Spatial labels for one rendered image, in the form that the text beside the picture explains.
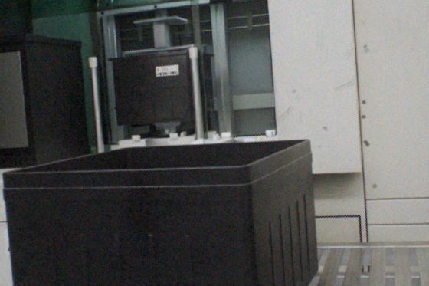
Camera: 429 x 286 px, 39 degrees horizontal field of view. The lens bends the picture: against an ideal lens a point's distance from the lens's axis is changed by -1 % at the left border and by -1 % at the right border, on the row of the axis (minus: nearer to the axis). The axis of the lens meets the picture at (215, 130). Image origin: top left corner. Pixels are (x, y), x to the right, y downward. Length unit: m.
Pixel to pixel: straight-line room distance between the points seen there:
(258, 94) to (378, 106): 0.96
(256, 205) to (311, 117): 0.37
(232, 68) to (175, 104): 0.40
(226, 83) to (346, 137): 0.99
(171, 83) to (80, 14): 0.31
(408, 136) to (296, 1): 0.26
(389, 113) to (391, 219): 0.16
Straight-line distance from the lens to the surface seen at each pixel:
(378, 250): 0.92
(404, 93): 0.96
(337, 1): 0.92
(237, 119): 1.92
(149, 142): 1.60
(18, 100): 1.45
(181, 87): 1.56
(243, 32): 1.92
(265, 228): 0.59
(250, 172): 0.55
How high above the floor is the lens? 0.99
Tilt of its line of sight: 3 degrees down
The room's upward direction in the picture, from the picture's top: 4 degrees counter-clockwise
